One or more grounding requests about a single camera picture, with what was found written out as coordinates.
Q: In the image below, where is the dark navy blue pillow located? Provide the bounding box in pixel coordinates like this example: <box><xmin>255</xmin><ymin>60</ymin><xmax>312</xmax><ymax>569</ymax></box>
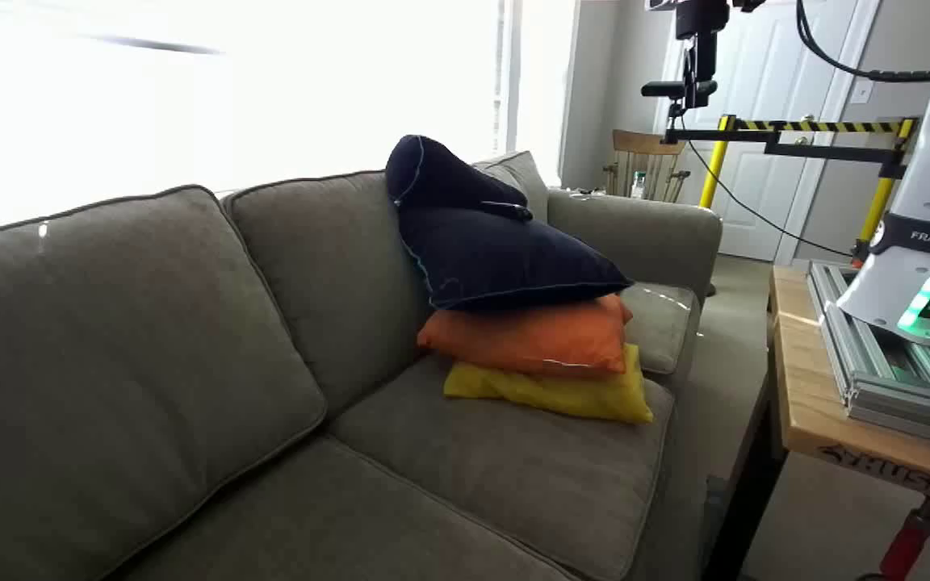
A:
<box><xmin>385</xmin><ymin>137</ymin><xmax>626</xmax><ymax>310</ymax></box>

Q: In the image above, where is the orange pillow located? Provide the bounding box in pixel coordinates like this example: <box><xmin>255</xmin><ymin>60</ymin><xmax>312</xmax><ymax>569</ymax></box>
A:
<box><xmin>416</xmin><ymin>294</ymin><xmax>630</xmax><ymax>378</ymax></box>

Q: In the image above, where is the yellow pillow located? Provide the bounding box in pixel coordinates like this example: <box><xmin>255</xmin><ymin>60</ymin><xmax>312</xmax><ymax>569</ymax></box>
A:
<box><xmin>443</xmin><ymin>343</ymin><xmax>654</xmax><ymax>426</ymax></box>

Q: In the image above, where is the wooden chair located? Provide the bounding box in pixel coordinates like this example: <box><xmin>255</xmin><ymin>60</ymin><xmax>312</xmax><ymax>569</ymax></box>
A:
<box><xmin>605</xmin><ymin>128</ymin><xmax>688</xmax><ymax>204</ymax></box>

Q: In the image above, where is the grey fabric sofa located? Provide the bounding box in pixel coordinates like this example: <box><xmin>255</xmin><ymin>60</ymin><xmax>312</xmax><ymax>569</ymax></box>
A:
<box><xmin>0</xmin><ymin>155</ymin><xmax>721</xmax><ymax>581</ymax></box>

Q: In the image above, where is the white panel door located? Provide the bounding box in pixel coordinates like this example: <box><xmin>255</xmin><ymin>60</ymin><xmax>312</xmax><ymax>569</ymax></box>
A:
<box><xmin>680</xmin><ymin>0</ymin><xmax>878</xmax><ymax>263</ymax></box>

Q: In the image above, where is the wooden workbench table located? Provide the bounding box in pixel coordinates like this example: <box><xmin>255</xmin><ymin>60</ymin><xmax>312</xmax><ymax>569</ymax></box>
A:
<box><xmin>701</xmin><ymin>269</ymin><xmax>930</xmax><ymax>581</ymax></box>

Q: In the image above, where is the yellow black striped stand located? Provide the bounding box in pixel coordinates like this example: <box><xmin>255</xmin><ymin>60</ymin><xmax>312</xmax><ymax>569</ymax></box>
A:
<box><xmin>665</xmin><ymin>114</ymin><xmax>919</xmax><ymax>264</ymax></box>

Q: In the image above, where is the red clamp under table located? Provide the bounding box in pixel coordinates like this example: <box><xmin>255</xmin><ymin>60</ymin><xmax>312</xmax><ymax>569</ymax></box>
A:
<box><xmin>878</xmin><ymin>506</ymin><xmax>930</xmax><ymax>581</ymax></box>

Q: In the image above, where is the black camera on stand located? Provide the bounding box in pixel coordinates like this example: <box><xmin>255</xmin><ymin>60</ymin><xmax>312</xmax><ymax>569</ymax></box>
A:
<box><xmin>639</xmin><ymin>0</ymin><xmax>763</xmax><ymax>119</ymax></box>

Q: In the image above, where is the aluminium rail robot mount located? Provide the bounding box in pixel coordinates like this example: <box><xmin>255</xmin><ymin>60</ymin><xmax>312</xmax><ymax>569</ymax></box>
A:
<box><xmin>807</xmin><ymin>264</ymin><xmax>930</xmax><ymax>439</ymax></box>

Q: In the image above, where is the black hanging cable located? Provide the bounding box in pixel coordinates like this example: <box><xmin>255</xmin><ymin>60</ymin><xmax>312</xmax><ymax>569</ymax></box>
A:
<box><xmin>792</xmin><ymin>0</ymin><xmax>930</xmax><ymax>87</ymax></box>

